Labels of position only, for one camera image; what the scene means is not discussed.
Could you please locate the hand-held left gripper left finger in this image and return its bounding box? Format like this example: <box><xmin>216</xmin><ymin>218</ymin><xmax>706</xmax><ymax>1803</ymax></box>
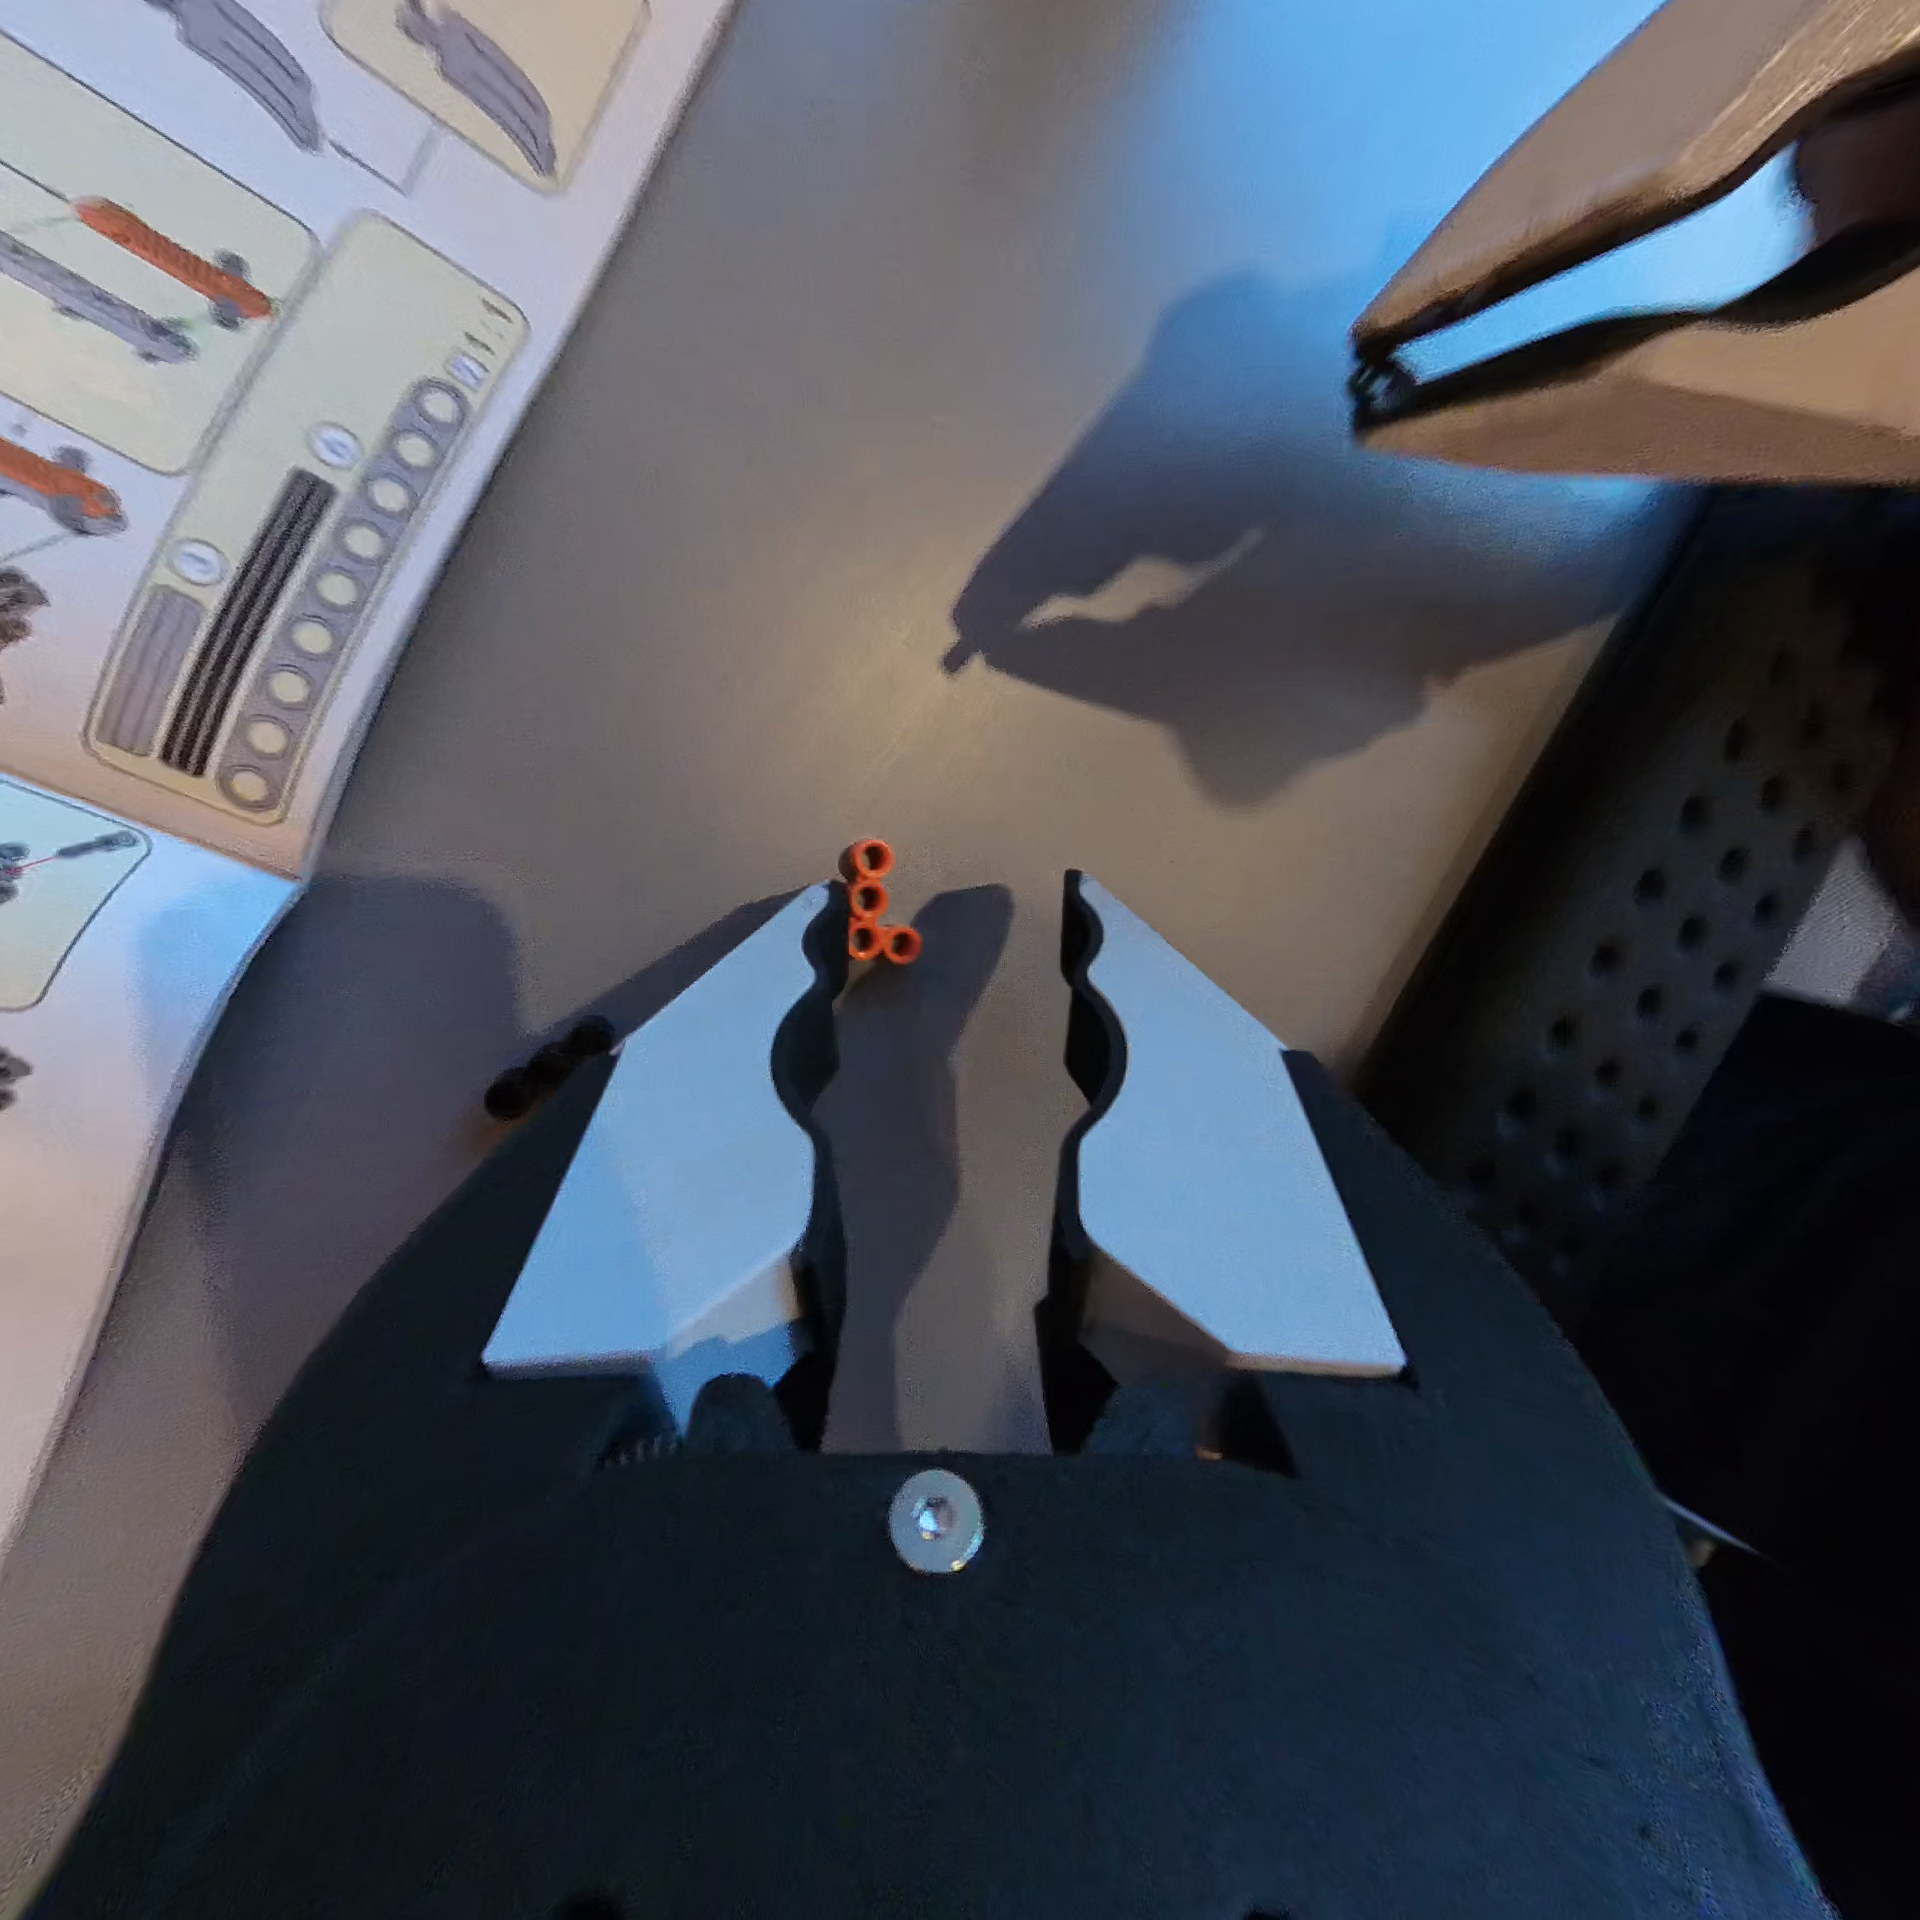
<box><xmin>480</xmin><ymin>882</ymin><xmax>853</xmax><ymax>1412</ymax></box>

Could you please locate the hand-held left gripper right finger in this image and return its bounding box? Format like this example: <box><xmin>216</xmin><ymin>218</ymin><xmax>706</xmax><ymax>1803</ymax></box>
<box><xmin>1040</xmin><ymin>867</ymin><xmax>1412</xmax><ymax>1383</ymax></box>

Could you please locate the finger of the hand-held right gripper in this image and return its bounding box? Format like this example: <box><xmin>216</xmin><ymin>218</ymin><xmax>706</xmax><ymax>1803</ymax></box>
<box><xmin>1347</xmin><ymin>0</ymin><xmax>1920</xmax><ymax>361</ymax></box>
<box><xmin>1351</xmin><ymin>225</ymin><xmax>1920</xmax><ymax>489</ymax></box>

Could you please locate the orange L-shaped beam piece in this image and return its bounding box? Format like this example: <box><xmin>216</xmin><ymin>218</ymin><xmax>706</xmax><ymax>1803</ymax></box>
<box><xmin>836</xmin><ymin>837</ymin><xmax>923</xmax><ymax>967</ymax></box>

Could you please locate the small black part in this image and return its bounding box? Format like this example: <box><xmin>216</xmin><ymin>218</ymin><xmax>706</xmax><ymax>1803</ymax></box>
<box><xmin>482</xmin><ymin>1016</ymin><xmax>619</xmax><ymax>1123</ymax></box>

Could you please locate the black perforated block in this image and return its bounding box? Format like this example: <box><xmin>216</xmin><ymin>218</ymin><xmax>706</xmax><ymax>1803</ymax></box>
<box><xmin>1351</xmin><ymin>480</ymin><xmax>1920</xmax><ymax>1354</ymax></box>

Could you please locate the printed instruction sheet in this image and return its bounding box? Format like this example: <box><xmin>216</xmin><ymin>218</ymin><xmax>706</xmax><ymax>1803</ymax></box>
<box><xmin>0</xmin><ymin>0</ymin><xmax>741</xmax><ymax>1561</ymax></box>

